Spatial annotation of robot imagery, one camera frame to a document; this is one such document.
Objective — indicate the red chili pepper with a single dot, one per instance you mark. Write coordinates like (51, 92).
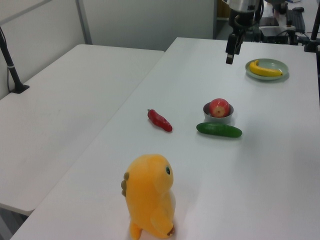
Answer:
(160, 121)

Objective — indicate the yellow plush toy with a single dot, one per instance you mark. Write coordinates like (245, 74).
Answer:
(147, 190)

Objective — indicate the red apple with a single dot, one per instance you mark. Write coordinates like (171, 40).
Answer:
(219, 107)

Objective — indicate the black camera stand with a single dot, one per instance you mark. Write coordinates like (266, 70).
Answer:
(313, 32)

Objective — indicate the black computer mouse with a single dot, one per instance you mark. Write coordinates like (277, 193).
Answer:
(298, 9)

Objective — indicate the black pole with flat base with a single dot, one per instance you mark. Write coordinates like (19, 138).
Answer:
(12, 71)

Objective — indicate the yellow banana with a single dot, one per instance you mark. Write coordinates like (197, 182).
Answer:
(262, 71)

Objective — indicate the black keyboard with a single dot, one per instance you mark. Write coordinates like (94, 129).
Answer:
(297, 21)

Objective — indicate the green cucumber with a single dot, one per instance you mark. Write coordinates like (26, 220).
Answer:
(217, 129)

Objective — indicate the pale green plastic plate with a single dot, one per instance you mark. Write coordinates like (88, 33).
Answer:
(275, 65)

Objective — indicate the white side table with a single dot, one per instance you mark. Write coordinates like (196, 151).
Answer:
(62, 112)

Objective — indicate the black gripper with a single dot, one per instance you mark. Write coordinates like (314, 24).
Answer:
(243, 18)

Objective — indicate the small grey bowl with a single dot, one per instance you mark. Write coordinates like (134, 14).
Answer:
(217, 120)

